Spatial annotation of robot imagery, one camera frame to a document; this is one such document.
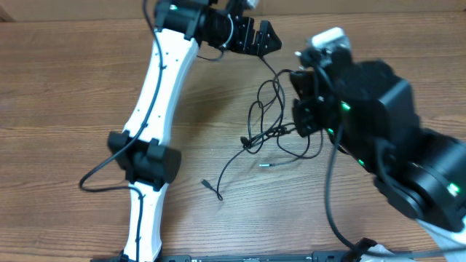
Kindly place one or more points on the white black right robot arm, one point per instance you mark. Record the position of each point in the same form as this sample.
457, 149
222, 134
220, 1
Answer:
368, 112

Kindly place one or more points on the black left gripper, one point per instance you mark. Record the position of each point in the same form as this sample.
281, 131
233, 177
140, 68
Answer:
244, 43

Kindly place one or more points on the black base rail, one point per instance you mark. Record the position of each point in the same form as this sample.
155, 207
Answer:
316, 256

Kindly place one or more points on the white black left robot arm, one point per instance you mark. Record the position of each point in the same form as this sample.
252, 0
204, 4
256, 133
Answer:
142, 148

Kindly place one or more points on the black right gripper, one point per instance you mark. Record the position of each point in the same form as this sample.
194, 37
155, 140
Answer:
310, 112

